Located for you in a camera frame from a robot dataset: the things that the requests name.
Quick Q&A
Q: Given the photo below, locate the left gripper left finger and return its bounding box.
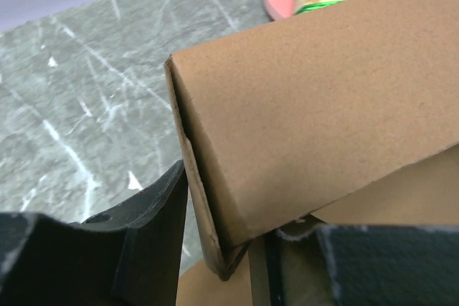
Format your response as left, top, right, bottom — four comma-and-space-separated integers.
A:
1, 161, 188, 306

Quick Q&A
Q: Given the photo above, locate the brown cardboard box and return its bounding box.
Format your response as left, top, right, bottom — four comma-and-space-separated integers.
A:
165, 0, 458, 305

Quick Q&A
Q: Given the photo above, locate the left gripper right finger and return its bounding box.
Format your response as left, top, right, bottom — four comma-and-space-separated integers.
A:
263, 224, 458, 305

